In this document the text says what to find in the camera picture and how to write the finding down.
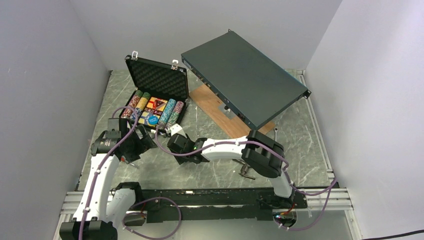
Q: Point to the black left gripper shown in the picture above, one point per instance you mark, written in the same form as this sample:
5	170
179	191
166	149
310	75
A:
143	144

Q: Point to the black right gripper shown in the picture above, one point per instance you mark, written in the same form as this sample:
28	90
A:
180	159

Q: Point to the blue round button chip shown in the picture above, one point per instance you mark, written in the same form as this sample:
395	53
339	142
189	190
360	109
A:
152	120

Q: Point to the red triangular token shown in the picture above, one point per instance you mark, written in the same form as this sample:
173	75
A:
160	104

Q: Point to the black poker chip case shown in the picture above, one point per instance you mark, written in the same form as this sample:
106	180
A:
161	80

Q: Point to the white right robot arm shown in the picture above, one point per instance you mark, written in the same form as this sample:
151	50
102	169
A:
258	151

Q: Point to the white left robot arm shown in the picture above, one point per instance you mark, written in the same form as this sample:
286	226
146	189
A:
96	218

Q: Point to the blue red screwdriver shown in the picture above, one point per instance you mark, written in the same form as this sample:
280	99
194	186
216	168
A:
124	160

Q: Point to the lower playing card deck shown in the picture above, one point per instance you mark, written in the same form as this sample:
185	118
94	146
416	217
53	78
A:
143	117

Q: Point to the playing card deck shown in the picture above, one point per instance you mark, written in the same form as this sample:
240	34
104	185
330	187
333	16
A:
143	117
151	103

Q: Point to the purple green chip row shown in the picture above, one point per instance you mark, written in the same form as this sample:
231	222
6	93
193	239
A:
174	116

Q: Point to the teal poker chip row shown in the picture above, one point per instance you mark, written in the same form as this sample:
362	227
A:
166	113

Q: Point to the upper playing card deck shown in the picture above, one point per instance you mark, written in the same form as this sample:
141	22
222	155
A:
151	103

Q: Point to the yellow blue chip row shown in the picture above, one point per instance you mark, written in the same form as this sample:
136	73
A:
140	106

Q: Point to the wooden board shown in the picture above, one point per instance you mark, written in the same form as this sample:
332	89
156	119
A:
219	112

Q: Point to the metal clamp tool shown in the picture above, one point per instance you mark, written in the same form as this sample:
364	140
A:
244	169

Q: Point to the dark rack server unit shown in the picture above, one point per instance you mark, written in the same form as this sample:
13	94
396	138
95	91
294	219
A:
254	87

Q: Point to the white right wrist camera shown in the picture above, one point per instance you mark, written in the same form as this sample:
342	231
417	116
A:
174	129

